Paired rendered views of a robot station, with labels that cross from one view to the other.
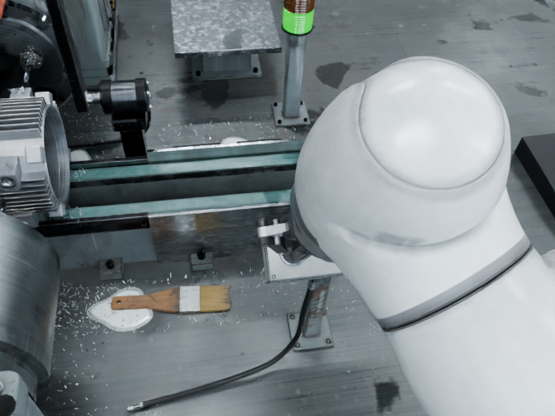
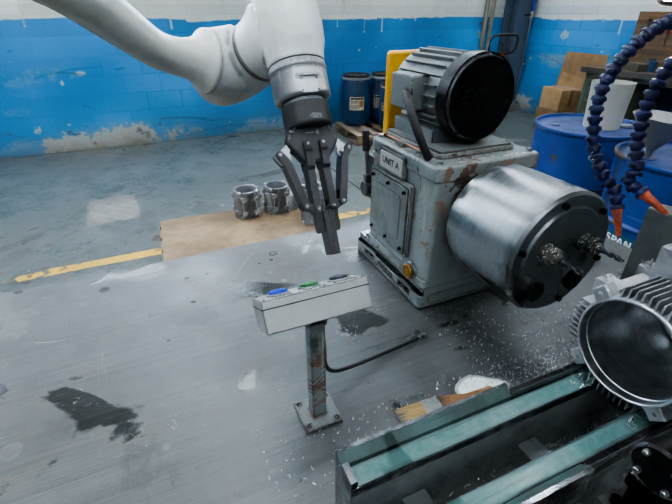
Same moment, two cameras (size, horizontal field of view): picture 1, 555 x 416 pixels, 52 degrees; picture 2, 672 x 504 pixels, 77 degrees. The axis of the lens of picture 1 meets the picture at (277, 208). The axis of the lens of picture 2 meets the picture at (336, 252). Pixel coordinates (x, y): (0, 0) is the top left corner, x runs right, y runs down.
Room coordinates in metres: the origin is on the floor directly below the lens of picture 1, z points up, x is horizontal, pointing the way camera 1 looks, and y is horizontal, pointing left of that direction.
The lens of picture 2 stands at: (0.99, -0.15, 1.44)
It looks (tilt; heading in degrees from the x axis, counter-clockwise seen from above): 30 degrees down; 168
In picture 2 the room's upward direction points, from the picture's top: straight up
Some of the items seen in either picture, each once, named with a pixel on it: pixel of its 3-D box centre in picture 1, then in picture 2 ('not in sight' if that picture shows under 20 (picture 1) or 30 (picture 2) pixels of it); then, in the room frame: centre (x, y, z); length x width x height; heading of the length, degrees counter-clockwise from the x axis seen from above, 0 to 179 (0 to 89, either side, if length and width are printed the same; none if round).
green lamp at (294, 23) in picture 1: (297, 16); not in sight; (1.01, -0.01, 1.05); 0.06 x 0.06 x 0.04
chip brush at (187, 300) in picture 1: (172, 300); (449, 405); (0.50, 0.17, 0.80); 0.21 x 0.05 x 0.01; 98
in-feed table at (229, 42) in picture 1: (224, 38); not in sight; (1.21, 0.16, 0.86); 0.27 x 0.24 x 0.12; 12
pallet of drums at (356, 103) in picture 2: not in sight; (389, 105); (-4.47, 1.72, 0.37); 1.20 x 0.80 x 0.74; 98
